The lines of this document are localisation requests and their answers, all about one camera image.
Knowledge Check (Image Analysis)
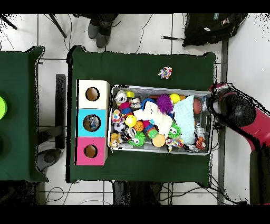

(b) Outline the black backpack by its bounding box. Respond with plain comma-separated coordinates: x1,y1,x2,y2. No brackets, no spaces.
182,13,249,47

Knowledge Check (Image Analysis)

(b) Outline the colourful patchwork cloth scrap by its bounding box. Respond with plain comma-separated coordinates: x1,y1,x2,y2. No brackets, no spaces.
158,66,173,80

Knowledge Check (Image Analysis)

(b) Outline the mint green knitted cloth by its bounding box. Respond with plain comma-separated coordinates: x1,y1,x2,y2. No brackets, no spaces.
172,95,197,146

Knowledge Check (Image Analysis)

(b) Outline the green round object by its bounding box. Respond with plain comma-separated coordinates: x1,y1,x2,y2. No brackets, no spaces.
0,95,8,120

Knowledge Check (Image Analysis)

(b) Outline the purple spiky ball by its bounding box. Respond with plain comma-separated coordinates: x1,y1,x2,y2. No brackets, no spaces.
156,94,175,115

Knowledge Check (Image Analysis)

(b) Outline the clear mesh bin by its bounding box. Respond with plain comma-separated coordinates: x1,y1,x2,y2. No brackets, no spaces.
108,84,214,157

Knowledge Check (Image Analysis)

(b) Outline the cream knitted cloth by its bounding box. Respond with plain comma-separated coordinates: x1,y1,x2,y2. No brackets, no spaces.
133,101,173,137

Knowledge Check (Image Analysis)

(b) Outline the dark green table cloth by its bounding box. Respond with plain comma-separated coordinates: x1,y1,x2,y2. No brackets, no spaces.
0,45,46,183
67,45,217,184

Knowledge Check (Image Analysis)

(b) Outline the crinkled clear plastic wrapper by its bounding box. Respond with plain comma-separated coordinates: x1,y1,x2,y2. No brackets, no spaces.
200,95,209,113

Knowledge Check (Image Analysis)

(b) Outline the colourful polka dot cloth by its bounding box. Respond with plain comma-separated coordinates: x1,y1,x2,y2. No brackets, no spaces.
166,137,185,152

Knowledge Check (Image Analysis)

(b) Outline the small brown football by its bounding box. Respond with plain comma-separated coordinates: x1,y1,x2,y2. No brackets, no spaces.
192,99,203,115

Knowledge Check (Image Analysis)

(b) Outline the small orange basketball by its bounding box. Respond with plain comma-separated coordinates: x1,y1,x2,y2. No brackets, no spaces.
133,120,145,133

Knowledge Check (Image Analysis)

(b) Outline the wooden box with three holes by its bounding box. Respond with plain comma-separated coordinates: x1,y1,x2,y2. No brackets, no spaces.
75,79,111,166

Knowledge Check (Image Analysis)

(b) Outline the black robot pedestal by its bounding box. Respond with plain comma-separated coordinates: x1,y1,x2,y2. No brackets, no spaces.
110,181,169,206

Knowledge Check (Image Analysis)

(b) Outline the grey plastic toy robot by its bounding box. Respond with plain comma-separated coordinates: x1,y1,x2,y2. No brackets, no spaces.
194,122,206,138

